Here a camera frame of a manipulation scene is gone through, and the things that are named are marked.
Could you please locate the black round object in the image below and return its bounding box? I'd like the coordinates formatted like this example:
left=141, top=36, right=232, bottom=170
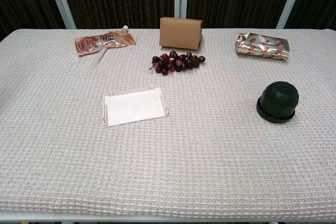
left=256, top=81, right=300, bottom=124

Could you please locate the gold foil snack package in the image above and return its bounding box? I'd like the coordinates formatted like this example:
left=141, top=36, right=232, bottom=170
left=234, top=33, right=290, bottom=62

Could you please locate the beige waffle tablecloth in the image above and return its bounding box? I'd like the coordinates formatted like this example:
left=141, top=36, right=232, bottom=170
left=0, top=27, right=336, bottom=216

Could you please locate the orange spout pouch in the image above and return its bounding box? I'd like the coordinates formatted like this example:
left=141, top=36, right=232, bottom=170
left=74, top=25, right=137, bottom=57

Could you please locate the brown cardboard box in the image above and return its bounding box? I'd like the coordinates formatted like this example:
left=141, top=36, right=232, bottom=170
left=159, top=16, right=203, bottom=50

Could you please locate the dark red grape bunch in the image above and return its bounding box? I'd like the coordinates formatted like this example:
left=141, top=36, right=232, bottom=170
left=149, top=50, right=206, bottom=76

